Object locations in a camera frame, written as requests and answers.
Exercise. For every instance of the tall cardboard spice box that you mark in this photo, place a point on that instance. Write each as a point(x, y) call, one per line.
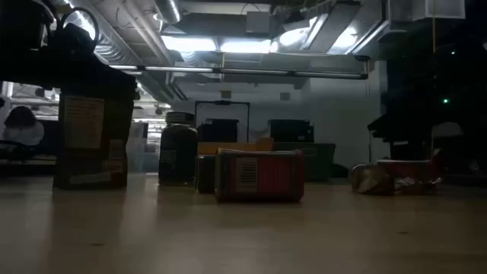
point(91, 152)

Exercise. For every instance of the small spice jar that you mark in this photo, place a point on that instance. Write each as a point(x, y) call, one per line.
point(206, 175)

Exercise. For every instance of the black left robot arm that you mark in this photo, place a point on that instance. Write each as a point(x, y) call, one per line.
point(23, 72)

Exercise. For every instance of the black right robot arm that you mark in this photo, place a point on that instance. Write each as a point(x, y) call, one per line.
point(418, 95)

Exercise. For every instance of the red spice box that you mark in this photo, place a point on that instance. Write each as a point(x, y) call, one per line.
point(274, 175)
point(411, 169)

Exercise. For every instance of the ceiling light panel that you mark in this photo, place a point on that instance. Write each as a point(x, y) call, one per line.
point(188, 43)
point(245, 46)

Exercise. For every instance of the teal plastic bin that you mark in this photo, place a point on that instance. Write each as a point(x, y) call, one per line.
point(319, 160)

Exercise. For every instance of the person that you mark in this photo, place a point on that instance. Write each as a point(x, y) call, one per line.
point(21, 129)

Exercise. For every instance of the black monitor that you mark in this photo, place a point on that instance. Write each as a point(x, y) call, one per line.
point(218, 131)
point(291, 131)

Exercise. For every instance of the yellow plastic bin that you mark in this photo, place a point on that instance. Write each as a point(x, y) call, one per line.
point(228, 148)

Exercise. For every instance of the long horizontal ceiling pipe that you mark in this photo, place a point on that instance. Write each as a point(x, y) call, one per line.
point(251, 71)

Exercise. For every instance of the grey ceiling junction box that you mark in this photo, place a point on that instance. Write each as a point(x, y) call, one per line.
point(258, 22)

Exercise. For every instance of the round silver air duct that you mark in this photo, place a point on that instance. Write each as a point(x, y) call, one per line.
point(167, 10)

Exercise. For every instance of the whiteboard with black frame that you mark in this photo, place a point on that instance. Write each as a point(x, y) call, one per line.
point(222, 111)

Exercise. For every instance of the small wall plate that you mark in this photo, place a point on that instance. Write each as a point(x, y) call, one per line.
point(226, 94)
point(285, 96)

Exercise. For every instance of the silver rectangular air duct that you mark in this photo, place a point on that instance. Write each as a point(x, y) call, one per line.
point(335, 23)

